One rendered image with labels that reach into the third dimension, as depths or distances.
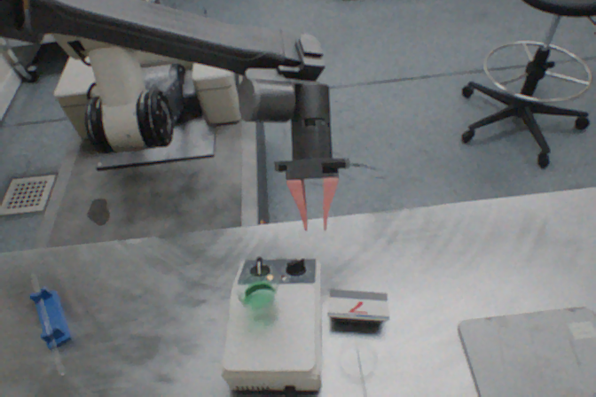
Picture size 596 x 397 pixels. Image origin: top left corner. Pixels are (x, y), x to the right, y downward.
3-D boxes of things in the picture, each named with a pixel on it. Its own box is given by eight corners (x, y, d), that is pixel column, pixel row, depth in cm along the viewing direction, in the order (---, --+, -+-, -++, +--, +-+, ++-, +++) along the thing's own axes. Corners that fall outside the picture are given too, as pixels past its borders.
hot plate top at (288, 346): (232, 287, 64) (231, 284, 63) (316, 286, 63) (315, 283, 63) (222, 372, 56) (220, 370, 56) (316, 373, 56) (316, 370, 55)
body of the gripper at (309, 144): (349, 171, 60) (347, 116, 60) (274, 175, 60) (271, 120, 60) (348, 172, 66) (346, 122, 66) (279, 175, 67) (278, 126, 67)
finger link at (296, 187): (341, 232, 59) (338, 162, 59) (288, 234, 60) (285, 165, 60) (341, 227, 66) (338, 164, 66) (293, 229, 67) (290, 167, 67)
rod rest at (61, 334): (36, 302, 74) (25, 292, 71) (57, 291, 75) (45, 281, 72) (50, 351, 68) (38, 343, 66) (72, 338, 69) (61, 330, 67)
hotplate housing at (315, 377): (243, 267, 75) (234, 242, 69) (321, 266, 74) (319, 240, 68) (228, 409, 61) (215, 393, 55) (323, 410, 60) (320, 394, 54)
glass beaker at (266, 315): (254, 338, 59) (244, 313, 52) (239, 305, 62) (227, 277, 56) (294, 317, 60) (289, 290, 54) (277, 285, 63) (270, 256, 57)
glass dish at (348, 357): (335, 345, 65) (335, 339, 64) (372, 340, 65) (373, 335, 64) (341, 384, 62) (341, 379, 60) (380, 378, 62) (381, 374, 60)
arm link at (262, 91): (317, 34, 64) (292, 73, 71) (242, 22, 58) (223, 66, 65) (342, 100, 59) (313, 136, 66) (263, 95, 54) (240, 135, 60)
